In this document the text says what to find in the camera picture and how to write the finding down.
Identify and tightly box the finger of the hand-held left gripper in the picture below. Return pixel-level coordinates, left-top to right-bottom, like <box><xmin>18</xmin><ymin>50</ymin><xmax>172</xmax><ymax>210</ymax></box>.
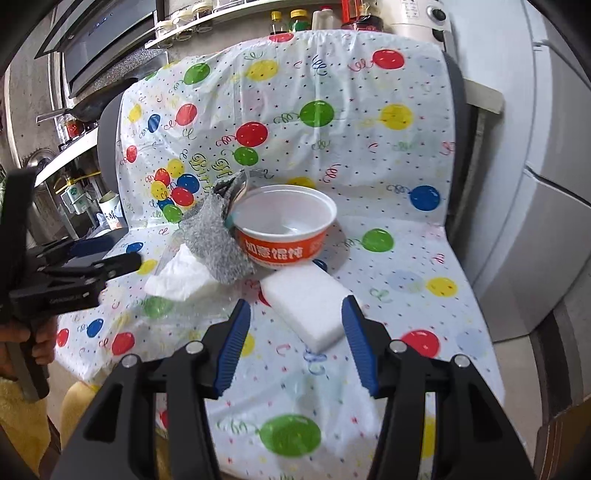
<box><xmin>32</xmin><ymin>234</ymin><xmax>116</xmax><ymax>261</ymax></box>
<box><xmin>44</xmin><ymin>251</ymin><xmax>142</xmax><ymax>287</ymax></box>

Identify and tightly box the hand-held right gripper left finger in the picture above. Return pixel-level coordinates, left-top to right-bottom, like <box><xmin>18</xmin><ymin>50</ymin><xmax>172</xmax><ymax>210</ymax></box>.
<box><xmin>51</xmin><ymin>299</ymin><xmax>252</xmax><ymax>480</ymax></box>

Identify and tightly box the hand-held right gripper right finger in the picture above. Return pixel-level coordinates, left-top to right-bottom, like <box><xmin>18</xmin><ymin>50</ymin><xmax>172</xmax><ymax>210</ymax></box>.
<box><xmin>341</xmin><ymin>295</ymin><xmax>536</xmax><ymax>480</ymax></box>

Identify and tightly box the clear plastic bag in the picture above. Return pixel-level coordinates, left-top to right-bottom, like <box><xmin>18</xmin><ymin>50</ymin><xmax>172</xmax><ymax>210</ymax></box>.
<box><xmin>152</xmin><ymin>288</ymin><xmax>241</xmax><ymax>335</ymax></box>

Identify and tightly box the white tissue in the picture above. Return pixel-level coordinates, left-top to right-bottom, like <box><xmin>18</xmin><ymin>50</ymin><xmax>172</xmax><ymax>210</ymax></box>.
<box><xmin>144</xmin><ymin>243</ymin><xmax>218</xmax><ymax>301</ymax></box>

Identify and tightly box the white foam block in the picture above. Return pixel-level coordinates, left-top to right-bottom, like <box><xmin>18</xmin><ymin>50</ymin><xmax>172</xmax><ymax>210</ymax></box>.
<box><xmin>261</xmin><ymin>265</ymin><xmax>354</xmax><ymax>344</ymax></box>

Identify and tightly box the silver bubble wrap pouch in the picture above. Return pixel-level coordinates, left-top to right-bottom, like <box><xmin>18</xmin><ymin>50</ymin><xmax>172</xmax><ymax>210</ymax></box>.
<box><xmin>179</xmin><ymin>185</ymin><xmax>256</xmax><ymax>284</ymax></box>

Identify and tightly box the orange instant noodle bowl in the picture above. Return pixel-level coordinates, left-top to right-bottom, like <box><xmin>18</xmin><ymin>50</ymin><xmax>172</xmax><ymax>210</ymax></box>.
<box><xmin>213</xmin><ymin>171</ymin><xmax>338</xmax><ymax>271</ymax></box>

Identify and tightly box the person's left hand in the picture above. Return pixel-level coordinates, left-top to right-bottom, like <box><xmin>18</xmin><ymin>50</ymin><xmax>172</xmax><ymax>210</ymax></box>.
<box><xmin>0</xmin><ymin>318</ymin><xmax>57</xmax><ymax>381</ymax></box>

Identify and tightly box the white yellow tin can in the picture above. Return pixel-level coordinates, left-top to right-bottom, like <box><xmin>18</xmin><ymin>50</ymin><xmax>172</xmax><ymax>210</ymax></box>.
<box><xmin>99</xmin><ymin>194</ymin><xmax>125</xmax><ymax>232</ymax></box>

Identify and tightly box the white kitchen counter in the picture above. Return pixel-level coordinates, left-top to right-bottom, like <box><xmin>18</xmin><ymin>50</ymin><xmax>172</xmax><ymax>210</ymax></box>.
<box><xmin>34</xmin><ymin>127</ymin><xmax>100</xmax><ymax>185</ymax></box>

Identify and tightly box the metal colander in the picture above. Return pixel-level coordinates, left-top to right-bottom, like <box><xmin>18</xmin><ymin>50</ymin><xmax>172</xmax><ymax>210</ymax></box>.
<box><xmin>21</xmin><ymin>148</ymin><xmax>54</xmax><ymax>174</ymax></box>

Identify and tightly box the person's left leg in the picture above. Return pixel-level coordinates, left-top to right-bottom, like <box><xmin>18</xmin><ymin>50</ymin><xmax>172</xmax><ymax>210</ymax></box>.
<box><xmin>60</xmin><ymin>382</ymin><xmax>100</xmax><ymax>444</ymax></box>

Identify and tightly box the red condiment jar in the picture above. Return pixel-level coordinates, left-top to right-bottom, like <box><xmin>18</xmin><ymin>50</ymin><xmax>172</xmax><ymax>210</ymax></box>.
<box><xmin>62</xmin><ymin>115</ymin><xmax>86</xmax><ymax>139</ymax></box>

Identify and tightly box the black wok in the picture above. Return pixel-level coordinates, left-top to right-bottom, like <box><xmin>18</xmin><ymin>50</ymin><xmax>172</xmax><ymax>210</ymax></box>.
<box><xmin>37</xmin><ymin>99</ymin><xmax>105</xmax><ymax>123</ymax></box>

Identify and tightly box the balloon print plastic tablecloth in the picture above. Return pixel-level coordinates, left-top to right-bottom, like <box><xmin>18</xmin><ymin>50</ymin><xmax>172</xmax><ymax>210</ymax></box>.
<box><xmin>55</xmin><ymin>28</ymin><xmax>502</xmax><ymax>480</ymax></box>

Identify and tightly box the steel range hood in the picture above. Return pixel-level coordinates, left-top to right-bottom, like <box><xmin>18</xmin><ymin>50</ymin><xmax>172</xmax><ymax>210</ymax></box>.
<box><xmin>34</xmin><ymin>0</ymin><xmax>169</xmax><ymax>97</ymax></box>

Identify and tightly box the brown wooden door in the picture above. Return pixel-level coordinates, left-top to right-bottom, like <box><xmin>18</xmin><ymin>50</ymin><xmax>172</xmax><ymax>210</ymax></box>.
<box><xmin>538</xmin><ymin>406</ymin><xmax>591</xmax><ymax>480</ymax></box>

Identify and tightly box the grey refrigerator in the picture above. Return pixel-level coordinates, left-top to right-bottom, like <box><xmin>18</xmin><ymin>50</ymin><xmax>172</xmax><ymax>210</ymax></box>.
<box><xmin>434</xmin><ymin>0</ymin><xmax>591</xmax><ymax>333</ymax></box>

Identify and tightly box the small beige side table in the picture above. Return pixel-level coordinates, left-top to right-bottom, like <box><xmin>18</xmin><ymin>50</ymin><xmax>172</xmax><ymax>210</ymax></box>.
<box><xmin>464</xmin><ymin>78</ymin><xmax>504</xmax><ymax>114</ymax></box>

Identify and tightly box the white jug with red cap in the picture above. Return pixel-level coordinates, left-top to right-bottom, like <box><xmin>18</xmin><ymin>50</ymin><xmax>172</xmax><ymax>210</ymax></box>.
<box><xmin>311</xmin><ymin>6</ymin><xmax>340</xmax><ymax>31</ymax></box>

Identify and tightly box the white kitchen appliance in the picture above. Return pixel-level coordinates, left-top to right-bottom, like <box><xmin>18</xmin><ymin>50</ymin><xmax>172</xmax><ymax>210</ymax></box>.
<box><xmin>392</xmin><ymin>0</ymin><xmax>455</xmax><ymax>47</ymax></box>

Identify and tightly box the white green wall device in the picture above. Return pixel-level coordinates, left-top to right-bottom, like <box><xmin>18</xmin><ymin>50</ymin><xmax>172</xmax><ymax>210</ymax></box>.
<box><xmin>60</xmin><ymin>182</ymin><xmax>90</xmax><ymax>213</ymax></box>

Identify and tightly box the white wall shelf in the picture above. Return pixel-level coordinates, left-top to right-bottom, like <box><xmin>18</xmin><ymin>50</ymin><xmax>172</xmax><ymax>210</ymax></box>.
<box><xmin>145</xmin><ymin>0</ymin><xmax>342</xmax><ymax>49</ymax></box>

